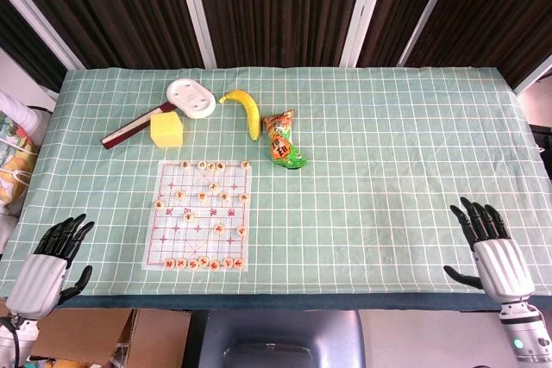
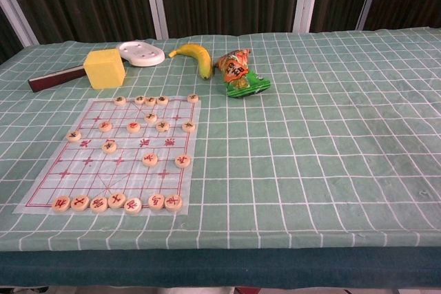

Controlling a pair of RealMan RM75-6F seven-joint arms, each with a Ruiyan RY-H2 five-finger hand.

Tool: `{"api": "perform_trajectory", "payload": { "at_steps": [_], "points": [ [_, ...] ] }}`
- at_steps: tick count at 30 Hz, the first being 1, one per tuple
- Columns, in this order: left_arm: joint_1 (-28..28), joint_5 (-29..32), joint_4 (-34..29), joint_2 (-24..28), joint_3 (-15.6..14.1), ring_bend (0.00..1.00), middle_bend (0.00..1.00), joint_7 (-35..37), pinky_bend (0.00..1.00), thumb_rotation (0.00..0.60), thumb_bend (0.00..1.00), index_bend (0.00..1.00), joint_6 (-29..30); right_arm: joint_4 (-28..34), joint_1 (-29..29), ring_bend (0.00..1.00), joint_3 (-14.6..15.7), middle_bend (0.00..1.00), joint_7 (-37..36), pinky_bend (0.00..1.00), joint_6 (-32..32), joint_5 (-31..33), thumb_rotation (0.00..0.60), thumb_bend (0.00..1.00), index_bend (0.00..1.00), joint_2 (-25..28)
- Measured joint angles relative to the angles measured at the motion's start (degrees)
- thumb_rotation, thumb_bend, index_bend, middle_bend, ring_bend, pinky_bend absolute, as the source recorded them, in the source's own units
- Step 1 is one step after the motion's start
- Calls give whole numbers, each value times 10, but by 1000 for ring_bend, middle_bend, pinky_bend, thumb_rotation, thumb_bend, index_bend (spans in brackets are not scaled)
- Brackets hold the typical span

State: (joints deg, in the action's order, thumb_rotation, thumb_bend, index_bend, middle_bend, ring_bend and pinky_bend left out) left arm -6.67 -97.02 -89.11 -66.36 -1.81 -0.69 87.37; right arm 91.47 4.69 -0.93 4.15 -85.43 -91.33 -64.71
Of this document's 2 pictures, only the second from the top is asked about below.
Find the dark-lettered wooden chess piece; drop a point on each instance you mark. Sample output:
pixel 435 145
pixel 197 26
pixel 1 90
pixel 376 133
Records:
pixel 120 100
pixel 140 100
pixel 193 98
pixel 150 101
pixel 187 126
pixel 162 100
pixel 162 126
pixel 150 117
pixel 73 135

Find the orange green snack bag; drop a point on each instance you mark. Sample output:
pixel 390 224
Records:
pixel 237 73

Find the green grid tablecloth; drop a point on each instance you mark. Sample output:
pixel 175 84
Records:
pixel 293 153

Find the yellow banana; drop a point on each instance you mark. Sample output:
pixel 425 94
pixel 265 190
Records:
pixel 200 53

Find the white oval plastic dish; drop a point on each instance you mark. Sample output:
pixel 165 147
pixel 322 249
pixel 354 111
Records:
pixel 141 53

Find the translucent chinese chess board sheet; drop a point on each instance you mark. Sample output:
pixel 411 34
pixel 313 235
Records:
pixel 103 178

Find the yellow foam block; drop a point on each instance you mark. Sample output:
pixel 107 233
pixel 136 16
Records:
pixel 103 68

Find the dark red folded fan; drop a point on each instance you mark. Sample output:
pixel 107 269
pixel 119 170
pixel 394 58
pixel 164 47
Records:
pixel 51 81

